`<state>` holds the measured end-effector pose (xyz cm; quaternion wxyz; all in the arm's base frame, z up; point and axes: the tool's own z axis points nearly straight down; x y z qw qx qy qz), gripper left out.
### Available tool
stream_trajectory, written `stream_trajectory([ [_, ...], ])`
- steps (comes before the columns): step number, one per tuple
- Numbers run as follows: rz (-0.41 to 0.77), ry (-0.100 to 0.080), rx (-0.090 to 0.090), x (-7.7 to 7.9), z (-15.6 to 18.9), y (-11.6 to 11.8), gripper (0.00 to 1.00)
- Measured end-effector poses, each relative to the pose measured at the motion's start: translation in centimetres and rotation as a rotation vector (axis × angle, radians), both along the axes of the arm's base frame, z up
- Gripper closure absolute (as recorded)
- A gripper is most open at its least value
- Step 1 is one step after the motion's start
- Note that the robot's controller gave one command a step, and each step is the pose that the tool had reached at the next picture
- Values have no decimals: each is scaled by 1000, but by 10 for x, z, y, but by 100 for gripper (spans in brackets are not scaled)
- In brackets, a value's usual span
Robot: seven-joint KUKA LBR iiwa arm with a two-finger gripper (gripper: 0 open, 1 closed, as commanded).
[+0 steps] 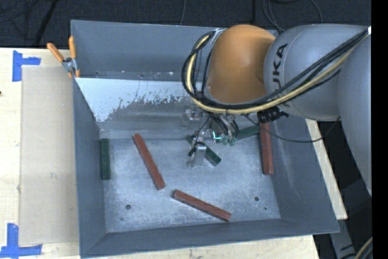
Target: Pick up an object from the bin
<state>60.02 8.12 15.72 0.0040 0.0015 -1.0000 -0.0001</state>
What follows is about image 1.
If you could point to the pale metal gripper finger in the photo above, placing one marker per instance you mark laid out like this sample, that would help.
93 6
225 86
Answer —
194 116
198 153

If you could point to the dark green flat block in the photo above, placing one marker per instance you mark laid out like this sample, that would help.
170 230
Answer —
105 160
250 131
213 157

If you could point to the grey metal bin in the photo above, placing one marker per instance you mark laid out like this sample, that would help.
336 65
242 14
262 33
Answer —
182 191

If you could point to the red-brown flat block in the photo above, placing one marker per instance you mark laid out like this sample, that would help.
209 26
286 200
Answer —
148 162
201 205
266 154

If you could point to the pale flat board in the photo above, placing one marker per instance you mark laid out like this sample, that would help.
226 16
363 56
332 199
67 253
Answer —
45 145

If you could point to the black cylinder on white bracket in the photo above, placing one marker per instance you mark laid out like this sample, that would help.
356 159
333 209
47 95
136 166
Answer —
269 116

